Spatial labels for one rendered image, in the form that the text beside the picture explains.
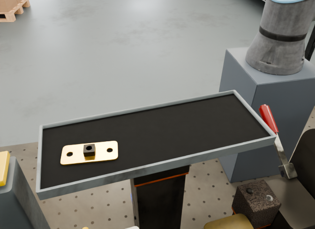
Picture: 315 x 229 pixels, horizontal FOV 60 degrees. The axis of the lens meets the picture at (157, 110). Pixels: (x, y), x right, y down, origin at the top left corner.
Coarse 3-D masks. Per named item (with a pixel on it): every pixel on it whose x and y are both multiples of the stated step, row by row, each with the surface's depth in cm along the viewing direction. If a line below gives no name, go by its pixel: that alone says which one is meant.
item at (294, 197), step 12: (276, 180) 48; (288, 180) 48; (276, 192) 46; (288, 192) 46; (300, 192) 46; (288, 204) 44; (300, 204) 44; (312, 204) 44; (276, 216) 44; (288, 216) 42; (300, 216) 42; (312, 216) 42; (276, 228) 45; (288, 228) 42; (300, 228) 41; (312, 228) 42
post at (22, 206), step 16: (16, 160) 44; (16, 176) 42; (0, 192) 39; (16, 192) 41; (32, 192) 50; (0, 208) 40; (16, 208) 41; (32, 208) 48; (0, 224) 43; (16, 224) 44; (32, 224) 46; (48, 224) 57
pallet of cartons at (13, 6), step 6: (0, 0) 372; (6, 0) 376; (12, 0) 392; (18, 0) 410; (24, 0) 425; (0, 6) 377; (6, 6) 377; (12, 6) 392; (18, 6) 407; (24, 6) 437; (0, 12) 381; (6, 12) 381; (12, 12) 387; (18, 12) 412; (0, 18) 395; (6, 18) 386; (12, 18) 387
